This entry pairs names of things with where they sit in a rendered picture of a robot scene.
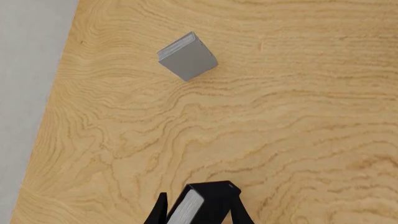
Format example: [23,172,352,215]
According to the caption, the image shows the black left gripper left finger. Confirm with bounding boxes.
[144,192,169,224]

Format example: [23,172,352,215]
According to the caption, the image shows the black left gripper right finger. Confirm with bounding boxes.
[229,195,255,224]

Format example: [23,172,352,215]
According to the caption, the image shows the black hardcover book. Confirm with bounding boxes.
[164,180,243,224]

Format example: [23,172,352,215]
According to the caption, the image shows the grey hardcover book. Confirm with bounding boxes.
[156,30,218,82]

